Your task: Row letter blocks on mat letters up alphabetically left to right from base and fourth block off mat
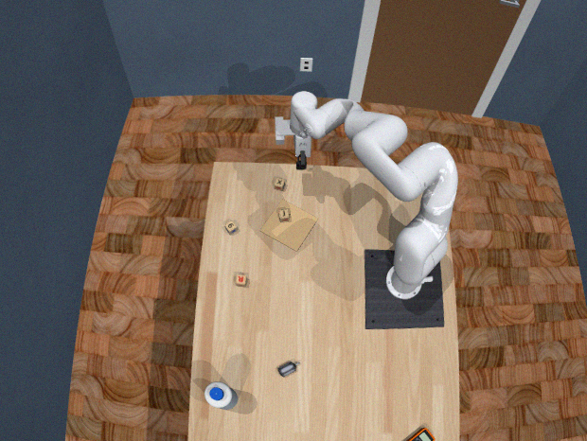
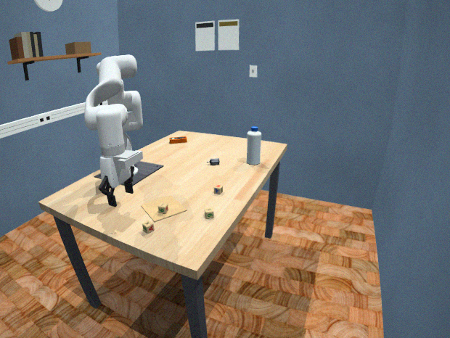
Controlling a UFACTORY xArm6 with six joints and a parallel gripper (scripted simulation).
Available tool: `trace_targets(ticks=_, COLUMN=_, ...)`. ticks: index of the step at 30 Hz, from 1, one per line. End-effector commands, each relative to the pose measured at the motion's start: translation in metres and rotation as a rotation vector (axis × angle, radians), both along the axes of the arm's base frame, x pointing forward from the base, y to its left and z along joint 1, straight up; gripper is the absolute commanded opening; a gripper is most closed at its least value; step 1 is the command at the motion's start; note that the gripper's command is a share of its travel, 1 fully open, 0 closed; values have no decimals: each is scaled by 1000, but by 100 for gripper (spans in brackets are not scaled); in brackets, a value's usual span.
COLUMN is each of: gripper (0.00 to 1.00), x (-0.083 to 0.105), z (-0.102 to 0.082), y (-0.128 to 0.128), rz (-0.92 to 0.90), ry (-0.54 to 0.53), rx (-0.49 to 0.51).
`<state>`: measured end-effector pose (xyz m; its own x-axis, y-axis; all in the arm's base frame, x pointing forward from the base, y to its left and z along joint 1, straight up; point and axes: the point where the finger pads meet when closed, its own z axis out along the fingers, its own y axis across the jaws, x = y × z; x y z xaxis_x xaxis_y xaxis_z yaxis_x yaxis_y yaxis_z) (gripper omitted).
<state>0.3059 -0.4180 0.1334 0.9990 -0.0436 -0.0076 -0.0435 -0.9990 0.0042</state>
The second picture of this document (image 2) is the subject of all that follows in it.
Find tan square mat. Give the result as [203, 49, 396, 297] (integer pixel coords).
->
[141, 196, 187, 222]

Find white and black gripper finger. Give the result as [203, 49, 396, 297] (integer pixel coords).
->
[124, 166, 134, 194]
[99, 176, 117, 207]

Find small wooden letter block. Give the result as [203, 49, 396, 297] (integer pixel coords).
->
[214, 184, 223, 194]

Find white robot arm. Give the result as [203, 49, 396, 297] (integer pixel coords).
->
[84, 55, 144, 170]

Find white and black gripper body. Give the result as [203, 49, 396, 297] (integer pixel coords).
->
[100, 155, 131, 189]

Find small cream letter block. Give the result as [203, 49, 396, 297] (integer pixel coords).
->
[205, 207, 214, 219]
[158, 203, 168, 214]
[142, 220, 155, 233]

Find white bottle with blue cap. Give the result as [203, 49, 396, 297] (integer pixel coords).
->
[246, 126, 261, 165]

